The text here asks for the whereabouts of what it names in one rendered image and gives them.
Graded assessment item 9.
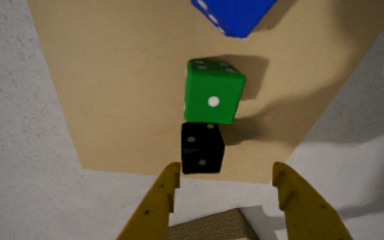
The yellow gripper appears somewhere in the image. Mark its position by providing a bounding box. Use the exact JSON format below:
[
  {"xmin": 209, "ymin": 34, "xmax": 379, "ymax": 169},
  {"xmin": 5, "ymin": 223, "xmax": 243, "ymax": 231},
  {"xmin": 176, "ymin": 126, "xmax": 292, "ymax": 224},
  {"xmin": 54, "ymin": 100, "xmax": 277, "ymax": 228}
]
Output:
[{"xmin": 115, "ymin": 161, "xmax": 354, "ymax": 240}]

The black die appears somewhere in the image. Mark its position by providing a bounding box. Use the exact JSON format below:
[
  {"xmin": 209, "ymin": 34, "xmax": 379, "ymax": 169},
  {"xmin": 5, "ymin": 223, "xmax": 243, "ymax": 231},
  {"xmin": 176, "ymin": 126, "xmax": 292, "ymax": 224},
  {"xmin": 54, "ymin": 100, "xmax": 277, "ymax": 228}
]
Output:
[{"xmin": 181, "ymin": 123, "xmax": 225, "ymax": 174}]

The green die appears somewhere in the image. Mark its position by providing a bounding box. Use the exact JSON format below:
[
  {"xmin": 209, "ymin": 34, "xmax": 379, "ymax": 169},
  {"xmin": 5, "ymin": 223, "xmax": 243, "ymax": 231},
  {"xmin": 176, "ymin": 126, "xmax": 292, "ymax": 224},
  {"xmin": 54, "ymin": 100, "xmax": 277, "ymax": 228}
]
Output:
[{"xmin": 184, "ymin": 60, "xmax": 247, "ymax": 124}]

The blue die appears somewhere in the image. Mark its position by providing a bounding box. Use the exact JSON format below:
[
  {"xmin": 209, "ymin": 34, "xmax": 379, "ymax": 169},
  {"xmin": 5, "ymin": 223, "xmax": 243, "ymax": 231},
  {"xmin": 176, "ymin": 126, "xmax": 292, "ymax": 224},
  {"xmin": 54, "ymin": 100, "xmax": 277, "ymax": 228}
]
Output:
[{"xmin": 191, "ymin": 0, "xmax": 277, "ymax": 39}]

